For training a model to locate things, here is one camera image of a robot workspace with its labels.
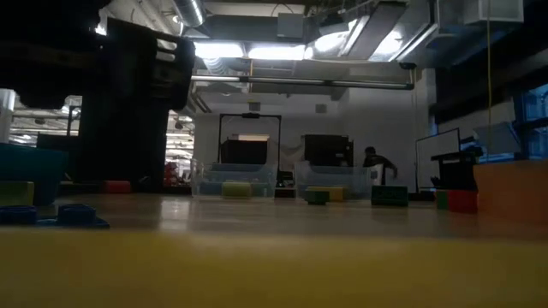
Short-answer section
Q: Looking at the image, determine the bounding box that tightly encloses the silver round duct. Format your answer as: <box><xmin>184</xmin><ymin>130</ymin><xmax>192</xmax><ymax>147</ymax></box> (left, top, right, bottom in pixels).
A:
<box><xmin>173</xmin><ymin>0</ymin><xmax>206</xmax><ymax>27</ymax></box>

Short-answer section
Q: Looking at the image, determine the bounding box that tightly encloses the ceiling light panel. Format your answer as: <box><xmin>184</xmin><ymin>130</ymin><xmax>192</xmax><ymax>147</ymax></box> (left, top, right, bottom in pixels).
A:
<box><xmin>194</xmin><ymin>41</ymin><xmax>246</xmax><ymax>60</ymax></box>
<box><xmin>247</xmin><ymin>44</ymin><xmax>307</xmax><ymax>62</ymax></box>

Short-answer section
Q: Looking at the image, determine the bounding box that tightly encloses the clear plastic bin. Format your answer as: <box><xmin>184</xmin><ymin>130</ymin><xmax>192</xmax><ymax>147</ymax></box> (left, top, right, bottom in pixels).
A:
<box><xmin>190</xmin><ymin>158</ymin><xmax>279</xmax><ymax>199</ymax></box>
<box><xmin>295</xmin><ymin>161</ymin><xmax>373</xmax><ymax>201</ymax></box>

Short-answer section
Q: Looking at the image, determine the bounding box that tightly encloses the white board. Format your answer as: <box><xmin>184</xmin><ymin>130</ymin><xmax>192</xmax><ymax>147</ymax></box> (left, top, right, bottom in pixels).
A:
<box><xmin>414</xmin><ymin>127</ymin><xmax>462</xmax><ymax>192</ymax></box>

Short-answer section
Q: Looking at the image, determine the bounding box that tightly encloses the red background object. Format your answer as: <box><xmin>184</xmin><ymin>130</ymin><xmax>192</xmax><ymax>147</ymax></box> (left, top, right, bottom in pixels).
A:
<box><xmin>164</xmin><ymin>161</ymin><xmax>189</xmax><ymax>187</ymax></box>

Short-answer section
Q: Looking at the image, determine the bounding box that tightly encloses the grey vent box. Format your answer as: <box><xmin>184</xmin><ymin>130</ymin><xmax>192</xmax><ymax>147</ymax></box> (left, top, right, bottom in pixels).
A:
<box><xmin>277</xmin><ymin>12</ymin><xmax>307</xmax><ymax>41</ymax></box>

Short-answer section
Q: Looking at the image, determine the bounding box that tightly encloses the blue wooden cylinder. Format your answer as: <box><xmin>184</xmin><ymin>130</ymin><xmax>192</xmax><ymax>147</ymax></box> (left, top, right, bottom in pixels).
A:
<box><xmin>199</xmin><ymin>181</ymin><xmax>223</xmax><ymax>198</ymax></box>

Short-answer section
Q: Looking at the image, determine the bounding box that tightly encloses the person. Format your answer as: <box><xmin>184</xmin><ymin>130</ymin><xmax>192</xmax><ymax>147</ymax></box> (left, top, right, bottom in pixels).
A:
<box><xmin>362</xmin><ymin>146</ymin><xmax>399</xmax><ymax>186</ymax></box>

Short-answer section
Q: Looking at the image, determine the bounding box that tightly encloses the light green wooden block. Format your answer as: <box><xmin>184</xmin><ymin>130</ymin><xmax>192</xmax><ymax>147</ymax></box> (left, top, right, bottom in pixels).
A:
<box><xmin>221</xmin><ymin>181</ymin><xmax>253</xmax><ymax>199</ymax></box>

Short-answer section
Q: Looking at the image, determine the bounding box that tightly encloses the small red lego brick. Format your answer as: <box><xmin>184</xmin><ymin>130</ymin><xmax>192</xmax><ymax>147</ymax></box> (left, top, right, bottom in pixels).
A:
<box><xmin>447</xmin><ymin>189</ymin><xmax>479</xmax><ymax>214</ymax></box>

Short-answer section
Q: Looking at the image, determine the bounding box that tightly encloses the black gantry frame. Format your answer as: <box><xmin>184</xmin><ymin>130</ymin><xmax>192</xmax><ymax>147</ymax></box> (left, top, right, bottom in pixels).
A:
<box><xmin>217</xmin><ymin>113</ymin><xmax>283</xmax><ymax>166</ymax></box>

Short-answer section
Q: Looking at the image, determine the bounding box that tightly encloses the light green arch block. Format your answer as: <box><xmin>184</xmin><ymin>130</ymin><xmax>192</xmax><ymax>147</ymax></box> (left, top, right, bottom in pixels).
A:
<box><xmin>0</xmin><ymin>181</ymin><xmax>35</xmax><ymax>207</ymax></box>

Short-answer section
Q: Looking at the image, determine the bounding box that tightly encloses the small blue lego brick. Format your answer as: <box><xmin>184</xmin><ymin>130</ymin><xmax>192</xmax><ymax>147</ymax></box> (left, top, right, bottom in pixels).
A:
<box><xmin>0</xmin><ymin>204</ymin><xmax>111</xmax><ymax>228</ymax></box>

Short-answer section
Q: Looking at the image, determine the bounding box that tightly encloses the grey horizontal pipe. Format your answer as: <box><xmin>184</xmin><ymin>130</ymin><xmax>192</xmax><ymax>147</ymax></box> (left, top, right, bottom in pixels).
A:
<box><xmin>190</xmin><ymin>73</ymin><xmax>415</xmax><ymax>92</ymax></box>

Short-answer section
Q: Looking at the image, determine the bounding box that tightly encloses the orange plastic bin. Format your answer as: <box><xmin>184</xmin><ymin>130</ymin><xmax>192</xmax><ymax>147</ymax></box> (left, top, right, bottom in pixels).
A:
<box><xmin>473</xmin><ymin>160</ymin><xmax>548</xmax><ymax>224</ymax></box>

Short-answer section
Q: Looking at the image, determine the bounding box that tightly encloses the long green lego brick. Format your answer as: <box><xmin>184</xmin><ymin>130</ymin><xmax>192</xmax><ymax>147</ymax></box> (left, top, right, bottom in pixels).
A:
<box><xmin>371</xmin><ymin>185</ymin><xmax>409</xmax><ymax>208</ymax></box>

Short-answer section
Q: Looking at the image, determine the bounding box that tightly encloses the large grey air duct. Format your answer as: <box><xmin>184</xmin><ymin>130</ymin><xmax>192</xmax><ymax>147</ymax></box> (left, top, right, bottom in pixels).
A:
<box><xmin>367</xmin><ymin>0</ymin><xmax>526</xmax><ymax>68</ymax></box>

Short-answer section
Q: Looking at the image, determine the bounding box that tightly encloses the black equipment box on stand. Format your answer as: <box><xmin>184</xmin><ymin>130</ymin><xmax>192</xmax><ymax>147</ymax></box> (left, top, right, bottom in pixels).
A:
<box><xmin>301</xmin><ymin>134</ymin><xmax>354</xmax><ymax>168</ymax></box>

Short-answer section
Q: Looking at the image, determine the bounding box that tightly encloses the black desk equipment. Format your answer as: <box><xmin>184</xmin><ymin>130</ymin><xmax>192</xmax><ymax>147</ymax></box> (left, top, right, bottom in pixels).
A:
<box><xmin>430</xmin><ymin>147</ymin><xmax>485</xmax><ymax>192</ymax></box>

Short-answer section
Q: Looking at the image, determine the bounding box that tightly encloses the teal plastic bin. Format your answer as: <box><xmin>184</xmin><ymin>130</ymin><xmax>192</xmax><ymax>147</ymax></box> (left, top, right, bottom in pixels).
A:
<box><xmin>0</xmin><ymin>143</ymin><xmax>69</xmax><ymax>206</ymax></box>

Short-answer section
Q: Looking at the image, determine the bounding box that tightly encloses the long yellow wooden block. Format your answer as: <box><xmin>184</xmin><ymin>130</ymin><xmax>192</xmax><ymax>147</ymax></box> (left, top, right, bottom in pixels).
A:
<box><xmin>306</xmin><ymin>186</ymin><xmax>348</xmax><ymax>203</ymax></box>

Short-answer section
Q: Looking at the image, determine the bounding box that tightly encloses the red wooden block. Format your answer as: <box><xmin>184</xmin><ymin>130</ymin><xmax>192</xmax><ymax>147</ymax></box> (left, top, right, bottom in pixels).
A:
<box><xmin>102</xmin><ymin>180</ymin><xmax>132</xmax><ymax>194</ymax></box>

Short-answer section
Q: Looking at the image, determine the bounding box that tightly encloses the black monitor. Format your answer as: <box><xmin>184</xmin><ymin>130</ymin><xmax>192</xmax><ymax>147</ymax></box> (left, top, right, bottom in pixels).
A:
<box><xmin>219</xmin><ymin>139</ymin><xmax>269</xmax><ymax>166</ymax></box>

